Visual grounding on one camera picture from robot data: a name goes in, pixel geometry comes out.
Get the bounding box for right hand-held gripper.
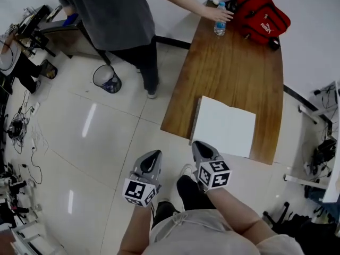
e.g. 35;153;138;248
191;140;233;191

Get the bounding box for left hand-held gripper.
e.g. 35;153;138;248
122;149;163;208

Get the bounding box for blue cover notebook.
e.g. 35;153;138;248
189;95;257;159

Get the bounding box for person's left forearm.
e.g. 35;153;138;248
116;205;155;255

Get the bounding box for person's right forearm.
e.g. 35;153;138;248
206;186;278;243

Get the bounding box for person's white shoe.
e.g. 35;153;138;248
180;164;193;181

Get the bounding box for person's black trousers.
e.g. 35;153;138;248
151;175;216;228

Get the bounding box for person's white shirt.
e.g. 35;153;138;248
142;208;305;255

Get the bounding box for black mesh waste basket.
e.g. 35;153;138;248
92;64;123;94

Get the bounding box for wooden table with black legs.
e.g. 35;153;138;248
160;0;285;166

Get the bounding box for black computer case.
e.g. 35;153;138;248
312;139;337;167

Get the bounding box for white desk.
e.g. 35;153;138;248
283;80;340;203

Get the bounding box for black waste basket with rubbish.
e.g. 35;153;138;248
39;59;58;80

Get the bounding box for clear plastic water bottle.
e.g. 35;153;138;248
213;1;227;37

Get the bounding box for dark wooden cabinet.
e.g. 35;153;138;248
39;5;112;65

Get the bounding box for red bag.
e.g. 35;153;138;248
233;0;291;46

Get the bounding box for blue object on cabinet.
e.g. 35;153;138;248
63;13;80;27

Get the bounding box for small black side table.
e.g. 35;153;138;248
15;5;57;57

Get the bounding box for tangle of black cables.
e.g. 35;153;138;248
5;115;29;145

